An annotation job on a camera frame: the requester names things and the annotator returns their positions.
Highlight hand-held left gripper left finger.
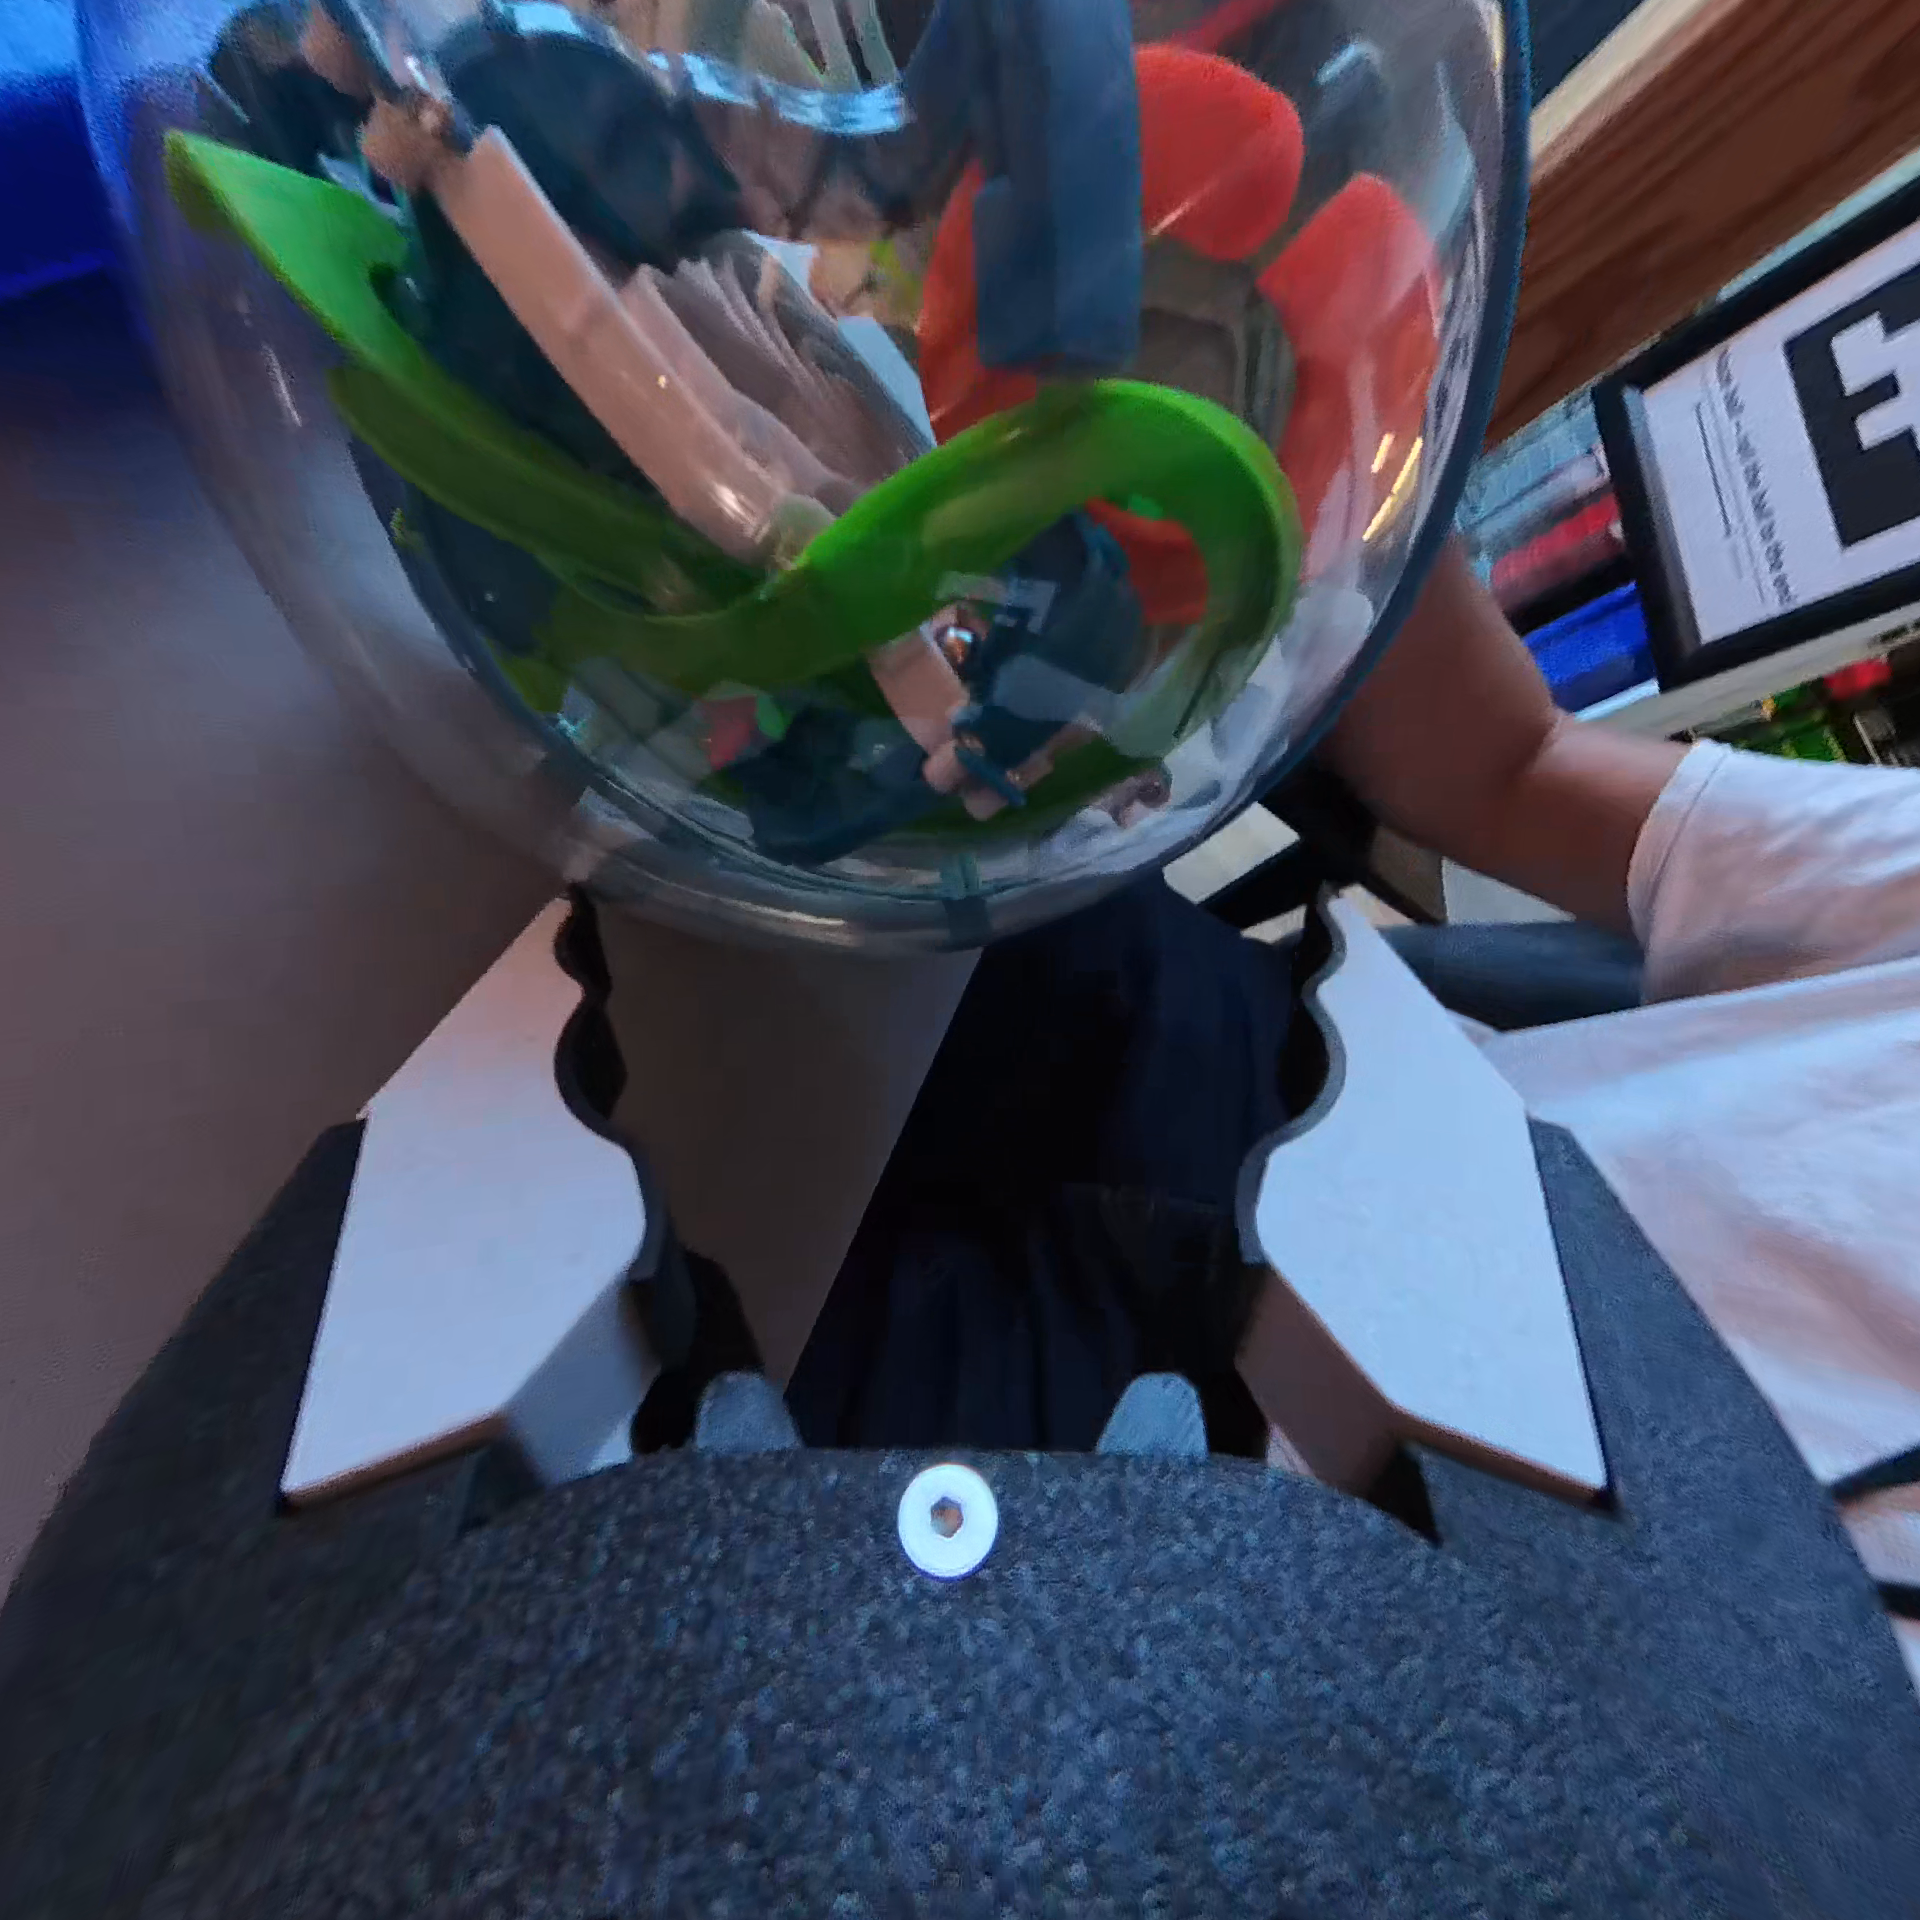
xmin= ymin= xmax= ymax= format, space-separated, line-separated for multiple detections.
xmin=279 ymin=894 xmax=707 ymax=1508

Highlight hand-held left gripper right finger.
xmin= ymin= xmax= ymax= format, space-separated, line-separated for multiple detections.
xmin=1233 ymin=887 xmax=1620 ymax=1508

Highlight clear plastic maze ball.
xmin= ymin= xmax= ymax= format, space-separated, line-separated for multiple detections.
xmin=82 ymin=0 xmax=1532 ymax=959

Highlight dark blue trousers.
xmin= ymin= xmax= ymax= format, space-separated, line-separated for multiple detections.
xmin=787 ymin=882 xmax=1303 ymax=1450

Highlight storage shelf with boxes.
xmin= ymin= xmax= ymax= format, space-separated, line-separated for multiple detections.
xmin=1461 ymin=397 xmax=1654 ymax=712

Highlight framed marker sign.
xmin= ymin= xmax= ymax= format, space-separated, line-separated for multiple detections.
xmin=1591 ymin=218 xmax=1920 ymax=693

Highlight wooden beam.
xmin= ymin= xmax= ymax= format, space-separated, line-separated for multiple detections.
xmin=1485 ymin=0 xmax=1920 ymax=438

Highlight black strap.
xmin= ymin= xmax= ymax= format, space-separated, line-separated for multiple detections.
xmin=1822 ymin=1428 xmax=1920 ymax=1624

